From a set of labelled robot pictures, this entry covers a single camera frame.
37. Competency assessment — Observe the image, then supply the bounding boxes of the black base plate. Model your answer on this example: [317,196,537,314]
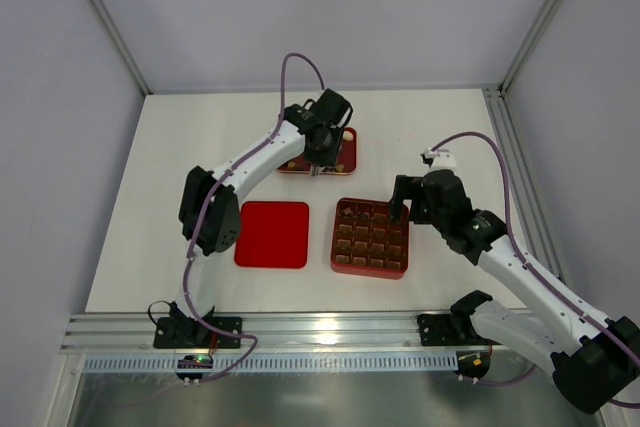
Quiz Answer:
[153,317,242,350]
[416,313,456,347]

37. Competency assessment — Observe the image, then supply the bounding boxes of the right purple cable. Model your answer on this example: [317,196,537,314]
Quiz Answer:
[432,131,640,408]

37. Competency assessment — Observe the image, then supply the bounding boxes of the aluminium frame post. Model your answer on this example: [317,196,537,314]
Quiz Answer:
[498,0,564,96]
[87,0,152,96]

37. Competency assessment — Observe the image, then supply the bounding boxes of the red compartment chocolate box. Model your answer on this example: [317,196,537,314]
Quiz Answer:
[330,197,409,280]

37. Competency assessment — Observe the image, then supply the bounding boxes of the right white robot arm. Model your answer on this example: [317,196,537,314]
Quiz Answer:
[390,169,639,414]

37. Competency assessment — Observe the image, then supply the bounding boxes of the metal tweezers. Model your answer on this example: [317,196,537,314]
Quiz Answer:
[309,164,321,177]

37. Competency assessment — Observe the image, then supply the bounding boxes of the slotted cable duct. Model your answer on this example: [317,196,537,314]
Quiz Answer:
[82,351,458,374]

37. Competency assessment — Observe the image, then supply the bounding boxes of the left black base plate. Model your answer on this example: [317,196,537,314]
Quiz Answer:
[153,317,242,350]

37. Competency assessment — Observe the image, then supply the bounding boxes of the purple cable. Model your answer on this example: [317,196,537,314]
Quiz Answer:
[432,131,640,408]
[182,52,326,383]

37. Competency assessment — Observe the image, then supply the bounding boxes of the red chocolate tray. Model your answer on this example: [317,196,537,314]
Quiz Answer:
[277,127,357,176]

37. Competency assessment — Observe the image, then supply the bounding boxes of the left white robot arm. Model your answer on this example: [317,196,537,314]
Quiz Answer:
[169,89,353,346]

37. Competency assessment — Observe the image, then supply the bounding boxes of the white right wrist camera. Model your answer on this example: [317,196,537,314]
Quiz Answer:
[421,149,457,172]

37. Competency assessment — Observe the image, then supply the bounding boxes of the right aluminium frame post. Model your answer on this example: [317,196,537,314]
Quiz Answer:
[498,0,564,96]

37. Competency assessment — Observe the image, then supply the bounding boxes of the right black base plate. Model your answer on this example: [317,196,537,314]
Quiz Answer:
[416,313,456,347]

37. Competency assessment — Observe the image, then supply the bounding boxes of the red box lid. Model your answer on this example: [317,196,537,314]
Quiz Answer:
[234,201,310,269]

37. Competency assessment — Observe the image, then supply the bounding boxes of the aluminium mounting rail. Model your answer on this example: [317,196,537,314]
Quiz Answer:
[62,310,551,351]

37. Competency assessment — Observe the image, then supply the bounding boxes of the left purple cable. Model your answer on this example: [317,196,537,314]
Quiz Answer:
[182,52,326,383]

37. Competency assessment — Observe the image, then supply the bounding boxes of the left aluminium frame post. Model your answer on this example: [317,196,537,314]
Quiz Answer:
[87,0,152,96]

